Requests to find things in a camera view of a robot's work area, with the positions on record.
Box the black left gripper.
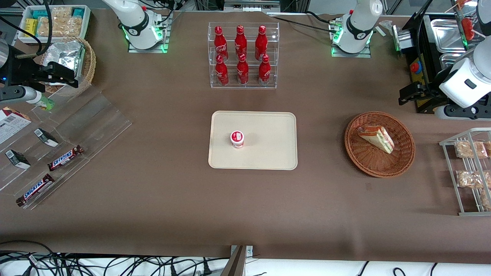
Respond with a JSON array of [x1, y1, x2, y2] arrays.
[[398, 71, 451, 106]]

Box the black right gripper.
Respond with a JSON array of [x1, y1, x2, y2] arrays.
[[8, 57, 79, 89]]

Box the triangular sandwich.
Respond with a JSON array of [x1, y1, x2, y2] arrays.
[[358, 125, 395, 154]]

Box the tan wicker basket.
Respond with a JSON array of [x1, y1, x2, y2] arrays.
[[40, 36, 96, 97]]

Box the small steel tray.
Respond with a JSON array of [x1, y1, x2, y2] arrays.
[[439, 53, 471, 72]]

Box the large steel tray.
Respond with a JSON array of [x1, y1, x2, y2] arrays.
[[430, 18, 484, 54]]

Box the round brown wicker basket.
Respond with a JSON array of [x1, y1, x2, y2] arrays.
[[344, 111, 416, 178]]

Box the beige plastic tray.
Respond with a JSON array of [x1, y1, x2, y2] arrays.
[[208, 111, 298, 170]]

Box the silver foil bag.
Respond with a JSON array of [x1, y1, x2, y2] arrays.
[[45, 40, 86, 85]]

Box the black yellow control box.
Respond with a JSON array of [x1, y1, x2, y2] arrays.
[[399, 13, 491, 114]]

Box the clear bag of snacks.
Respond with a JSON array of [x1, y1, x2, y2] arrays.
[[61, 16, 83, 37], [49, 7, 74, 18], [38, 16, 63, 37]]

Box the white plastic bin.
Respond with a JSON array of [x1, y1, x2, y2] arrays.
[[18, 5, 92, 45]]

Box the silver metal block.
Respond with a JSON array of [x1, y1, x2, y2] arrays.
[[391, 29, 413, 53]]

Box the clear acrylic display stand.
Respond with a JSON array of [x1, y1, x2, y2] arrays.
[[0, 87, 133, 210]]

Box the yellow snack box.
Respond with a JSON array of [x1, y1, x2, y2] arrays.
[[25, 18, 39, 38]]

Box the small black white box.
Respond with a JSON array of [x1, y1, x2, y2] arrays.
[[5, 149, 31, 169], [34, 128, 59, 148]]

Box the white red printed carton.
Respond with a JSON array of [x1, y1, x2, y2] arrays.
[[0, 107, 32, 145]]

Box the Snickers chocolate bar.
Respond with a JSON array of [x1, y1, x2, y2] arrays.
[[16, 174, 55, 207], [48, 145, 84, 171]]

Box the red food on skewer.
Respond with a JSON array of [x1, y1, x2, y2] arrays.
[[460, 17, 483, 41]]

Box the red cola bottle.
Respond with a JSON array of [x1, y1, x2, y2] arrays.
[[255, 26, 268, 61], [258, 54, 271, 86], [235, 25, 248, 58], [237, 54, 249, 85], [214, 26, 229, 62], [215, 55, 229, 86]]

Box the clear acrylic bottle rack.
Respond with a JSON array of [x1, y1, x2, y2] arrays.
[[208, 22, 280, 89]]

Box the brown table cover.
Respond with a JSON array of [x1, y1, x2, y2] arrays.
[[0, 8, 491, 265]]

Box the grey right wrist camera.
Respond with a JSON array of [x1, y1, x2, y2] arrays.
[[0, 86, 43, 105]]

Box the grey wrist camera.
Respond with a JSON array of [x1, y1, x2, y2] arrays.
[[0, 86, 43, 105], [435, 103, 491, 120]]

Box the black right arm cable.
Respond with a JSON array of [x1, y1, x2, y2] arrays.
[[0, 0, 53, 57]]

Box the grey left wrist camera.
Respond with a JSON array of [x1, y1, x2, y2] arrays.
[[435, 103, 491, 120]]

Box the grey wire rack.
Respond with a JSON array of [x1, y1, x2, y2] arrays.
[[439, 128, 491, 216]]

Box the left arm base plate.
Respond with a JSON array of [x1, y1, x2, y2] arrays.
[[331, 33, 372, 58]]

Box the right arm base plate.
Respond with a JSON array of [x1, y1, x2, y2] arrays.
[[128, 11, 173, 54]]

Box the black cable bundle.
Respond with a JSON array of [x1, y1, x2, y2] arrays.
[[0, 240, 231, 276]]

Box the silver metal bracket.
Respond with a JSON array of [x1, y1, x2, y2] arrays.
[[230, 245, 254, 262]]

